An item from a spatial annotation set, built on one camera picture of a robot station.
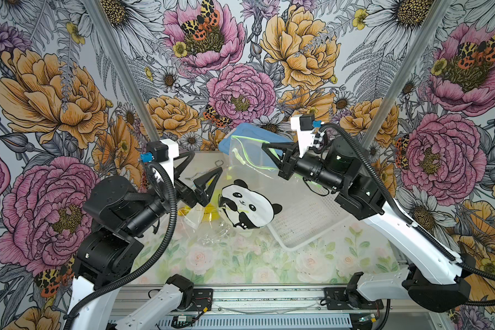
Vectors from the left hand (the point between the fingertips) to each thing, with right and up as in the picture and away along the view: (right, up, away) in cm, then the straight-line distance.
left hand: (208, 168), depth 50 cm
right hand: (+13, +4, +3) cm, 14 cm away
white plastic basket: (+35, -22, +44) cm, 61 cm away
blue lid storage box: (+12, +19, +57) cm, 62 cm away
